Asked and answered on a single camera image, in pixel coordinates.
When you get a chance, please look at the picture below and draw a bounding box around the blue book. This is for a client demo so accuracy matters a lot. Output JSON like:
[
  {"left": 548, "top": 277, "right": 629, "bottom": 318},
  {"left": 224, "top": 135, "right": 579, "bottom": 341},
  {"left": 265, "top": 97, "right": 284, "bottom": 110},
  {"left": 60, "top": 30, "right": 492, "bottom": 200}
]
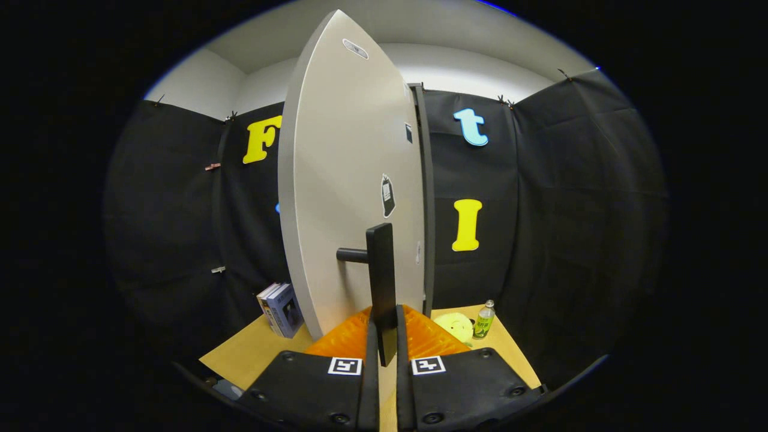
[{"left": 267, "top": 283, "right": 305, "bottom": 338}]

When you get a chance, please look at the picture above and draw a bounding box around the green drink bottle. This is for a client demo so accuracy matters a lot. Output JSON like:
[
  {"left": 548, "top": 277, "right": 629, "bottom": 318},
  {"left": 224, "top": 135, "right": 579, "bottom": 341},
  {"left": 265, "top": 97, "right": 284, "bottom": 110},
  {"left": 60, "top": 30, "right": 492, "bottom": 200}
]
[{"left": 473, "top": 300, "right": 496, "bottom": 340}]

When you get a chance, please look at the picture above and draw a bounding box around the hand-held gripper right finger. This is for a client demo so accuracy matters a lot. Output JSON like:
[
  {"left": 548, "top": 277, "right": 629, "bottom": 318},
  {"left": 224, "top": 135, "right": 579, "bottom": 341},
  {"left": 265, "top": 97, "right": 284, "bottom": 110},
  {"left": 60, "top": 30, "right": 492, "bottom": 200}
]
[{"left": 396, "top": 304, "right": 544, "bottom": 432}]

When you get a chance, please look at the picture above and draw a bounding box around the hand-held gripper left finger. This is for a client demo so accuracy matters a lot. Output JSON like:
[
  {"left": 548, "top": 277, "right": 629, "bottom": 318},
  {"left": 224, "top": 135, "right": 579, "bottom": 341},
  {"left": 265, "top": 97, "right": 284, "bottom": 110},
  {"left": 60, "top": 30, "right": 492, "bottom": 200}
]
[{"left": 237, "top": 306, "right": 380, "bottom": 432}]

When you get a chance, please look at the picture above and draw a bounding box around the black cabinet door handle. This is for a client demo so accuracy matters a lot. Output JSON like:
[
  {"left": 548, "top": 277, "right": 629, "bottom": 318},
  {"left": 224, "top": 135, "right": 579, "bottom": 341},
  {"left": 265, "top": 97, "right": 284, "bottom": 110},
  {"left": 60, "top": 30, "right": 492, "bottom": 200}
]
[{"left": 336, "top": 223, "right": 398, "bottom": 368}]

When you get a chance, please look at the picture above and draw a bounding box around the white book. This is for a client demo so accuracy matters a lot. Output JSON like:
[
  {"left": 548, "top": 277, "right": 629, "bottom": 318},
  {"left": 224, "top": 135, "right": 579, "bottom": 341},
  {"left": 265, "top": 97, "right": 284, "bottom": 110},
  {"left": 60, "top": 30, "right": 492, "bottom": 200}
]
[{"left": 257, "top": 283, "right": 283, "bottom": 334}]

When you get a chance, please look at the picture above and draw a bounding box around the black backdrop cloth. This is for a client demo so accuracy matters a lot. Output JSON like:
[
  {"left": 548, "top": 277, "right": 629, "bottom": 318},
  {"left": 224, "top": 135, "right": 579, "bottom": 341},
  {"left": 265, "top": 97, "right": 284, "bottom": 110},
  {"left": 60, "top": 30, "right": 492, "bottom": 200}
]
[{"left": 103, "top": 69, "right": 670, "bottom": 391}]

